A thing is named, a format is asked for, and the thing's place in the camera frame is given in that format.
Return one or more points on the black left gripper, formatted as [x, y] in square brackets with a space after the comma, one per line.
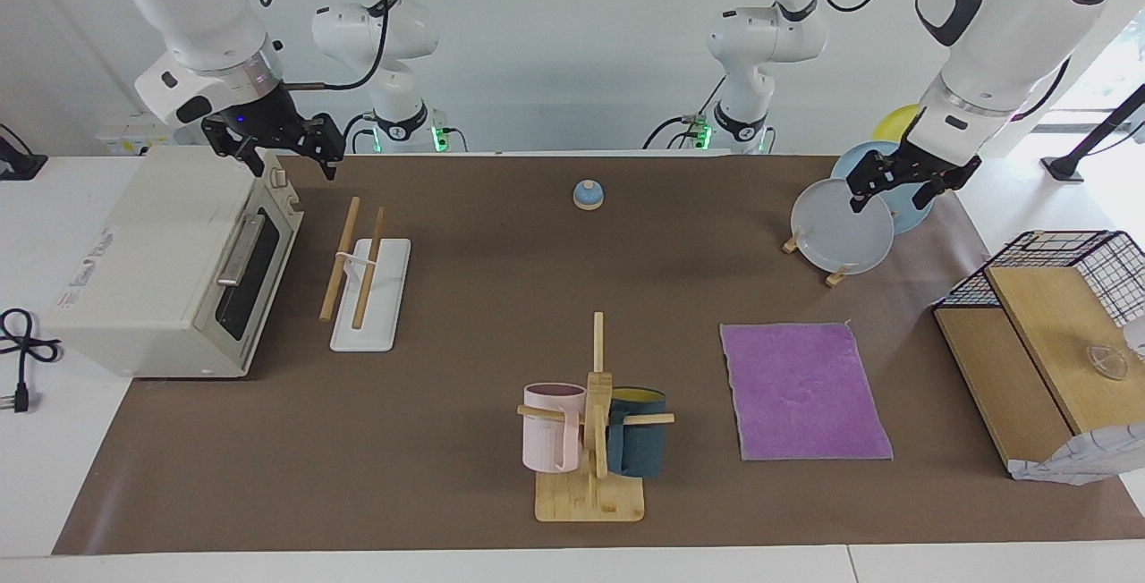
[917, 164]

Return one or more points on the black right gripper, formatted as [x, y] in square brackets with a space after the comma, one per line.
[259, 118]

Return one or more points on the purple grey towel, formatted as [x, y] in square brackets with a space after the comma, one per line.
[805, 391]

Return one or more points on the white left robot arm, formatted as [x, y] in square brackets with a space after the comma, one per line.
[1002, 20]

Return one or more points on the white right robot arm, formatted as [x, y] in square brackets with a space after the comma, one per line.
[197, 11]

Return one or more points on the wooden plate rack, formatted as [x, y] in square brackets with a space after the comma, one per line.
[836, 278]

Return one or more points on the white wooden towel rack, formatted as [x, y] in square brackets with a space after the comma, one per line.
[371, 315]

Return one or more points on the light blue plate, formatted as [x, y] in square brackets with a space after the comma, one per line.
[863, 161]

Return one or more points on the yellow plate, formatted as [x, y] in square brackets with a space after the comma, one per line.
[894, 122]

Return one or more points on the grey plate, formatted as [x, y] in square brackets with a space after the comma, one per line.
[841, 234]

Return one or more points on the white power strip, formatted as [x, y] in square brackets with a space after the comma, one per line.
[125, 140]

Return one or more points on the cream toaster oven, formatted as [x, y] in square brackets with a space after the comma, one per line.
[152, 252]

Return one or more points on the wooden two-tier shelf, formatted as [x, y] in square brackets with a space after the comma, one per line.
[1055, 333]

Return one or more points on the black desk clamp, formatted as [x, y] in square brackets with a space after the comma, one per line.
[18, 164]

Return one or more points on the clear glass lid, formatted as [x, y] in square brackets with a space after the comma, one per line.
[1107, 361]

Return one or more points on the blue call bell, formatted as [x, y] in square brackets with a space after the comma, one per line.
[588, 197]

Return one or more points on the white patterned cloth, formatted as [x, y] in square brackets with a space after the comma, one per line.
[1091, 458]

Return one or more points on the brown table mat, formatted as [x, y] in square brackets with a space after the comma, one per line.
[447, 440]

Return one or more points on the dark teal mug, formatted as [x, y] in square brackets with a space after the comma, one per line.
[640, 449]

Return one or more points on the pink mug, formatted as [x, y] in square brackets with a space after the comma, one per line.
[546, 444]

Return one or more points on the wooden mug tree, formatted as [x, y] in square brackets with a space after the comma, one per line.
[590, 498]

